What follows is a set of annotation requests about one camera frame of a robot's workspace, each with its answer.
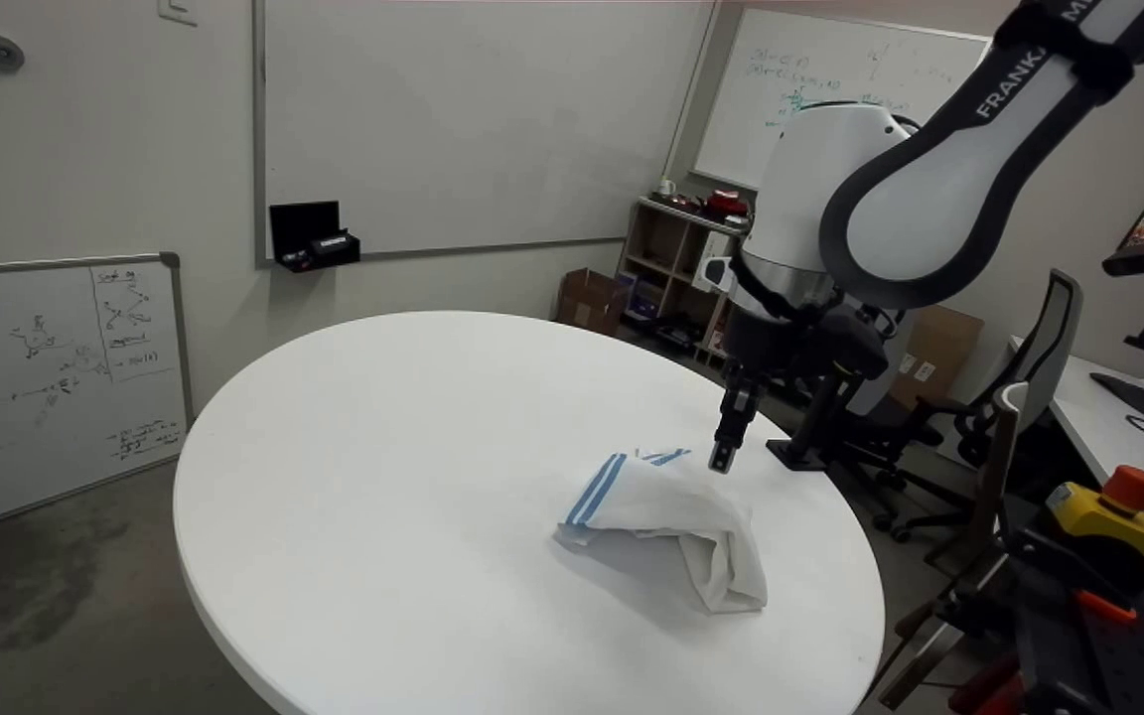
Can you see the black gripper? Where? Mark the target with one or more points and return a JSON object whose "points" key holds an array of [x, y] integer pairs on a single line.
{"points": [[765, 353]]}

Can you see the white cloth with blue stripes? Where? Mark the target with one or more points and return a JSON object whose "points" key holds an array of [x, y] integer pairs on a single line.
{"points": [[667, 496]]}

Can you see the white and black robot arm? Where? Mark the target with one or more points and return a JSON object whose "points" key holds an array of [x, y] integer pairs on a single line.
{"points": [[854, 210]]}

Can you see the wooden shelf unit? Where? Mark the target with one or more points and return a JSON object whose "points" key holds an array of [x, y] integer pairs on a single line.
{"points": [[671, 280]]}

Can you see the cardboard box on floor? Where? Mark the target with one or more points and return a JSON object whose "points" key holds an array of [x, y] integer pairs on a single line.
{"points": [[589, 301]]}

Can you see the grey office chair near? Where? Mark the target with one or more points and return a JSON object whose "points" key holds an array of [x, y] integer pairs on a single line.
{"points": [[993, 419]]}

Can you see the yellow red emergency stop button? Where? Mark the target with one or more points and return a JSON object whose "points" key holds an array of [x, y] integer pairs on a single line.
{"points": [[1115, 512]]}

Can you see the black marker tray box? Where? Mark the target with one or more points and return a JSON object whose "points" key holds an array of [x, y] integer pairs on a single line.
{"points": [[312, 236]]}

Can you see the leaning floor whiteboard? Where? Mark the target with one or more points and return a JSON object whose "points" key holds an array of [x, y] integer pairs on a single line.
{"points": [[93, 372]]}

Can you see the brown cardboard box by wall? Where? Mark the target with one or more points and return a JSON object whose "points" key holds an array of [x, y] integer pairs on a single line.
{"points": [[935, 356]]}

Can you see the far wall whiteboard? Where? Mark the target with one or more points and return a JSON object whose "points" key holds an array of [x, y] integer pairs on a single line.
{"points": [[788, 63]]}

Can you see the round wall sensor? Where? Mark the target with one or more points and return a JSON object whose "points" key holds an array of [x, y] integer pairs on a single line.
{"points": [[9, 52]]}

